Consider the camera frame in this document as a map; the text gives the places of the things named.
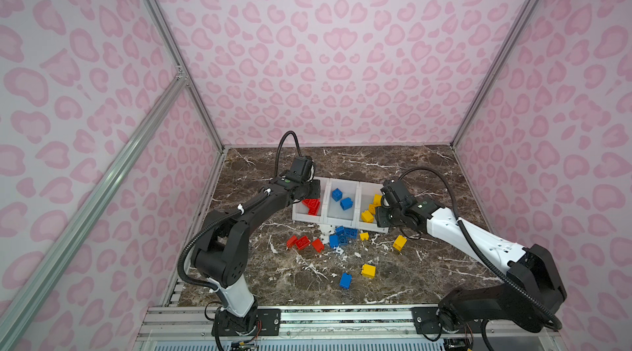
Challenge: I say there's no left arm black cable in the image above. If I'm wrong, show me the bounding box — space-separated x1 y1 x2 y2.
176 130 303 293

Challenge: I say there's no red lego brick square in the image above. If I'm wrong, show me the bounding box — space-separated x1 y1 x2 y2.
312 239 324 253

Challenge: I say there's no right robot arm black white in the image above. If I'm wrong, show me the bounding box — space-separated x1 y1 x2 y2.
376 180 567 333

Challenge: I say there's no blue lego brick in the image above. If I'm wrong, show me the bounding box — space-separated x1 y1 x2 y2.
331 189 343 202
329 234 339 249
335 226 358 239
340 197 353 211
339 273 352 289

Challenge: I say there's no small red lego brick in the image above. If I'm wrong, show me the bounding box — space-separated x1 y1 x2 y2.
286 235 298 249

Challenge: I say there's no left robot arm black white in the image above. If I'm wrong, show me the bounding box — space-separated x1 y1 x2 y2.
177 156 320 336

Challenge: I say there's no long red lego brick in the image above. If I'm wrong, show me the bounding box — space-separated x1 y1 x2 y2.
302 199 321 216

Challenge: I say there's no white three-compartment bin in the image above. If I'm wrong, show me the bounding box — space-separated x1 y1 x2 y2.
291 177 388 233

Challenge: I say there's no aluminium frame strut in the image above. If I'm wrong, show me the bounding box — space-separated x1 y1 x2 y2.
1 74 188 343

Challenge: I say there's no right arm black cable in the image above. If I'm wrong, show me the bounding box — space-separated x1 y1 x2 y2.
397 167 564 331

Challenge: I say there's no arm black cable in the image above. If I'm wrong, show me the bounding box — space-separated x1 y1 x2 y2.
176 130 303 293
397 167 564 331

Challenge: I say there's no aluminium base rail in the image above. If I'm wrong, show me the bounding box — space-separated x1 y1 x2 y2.
133 304 566 350

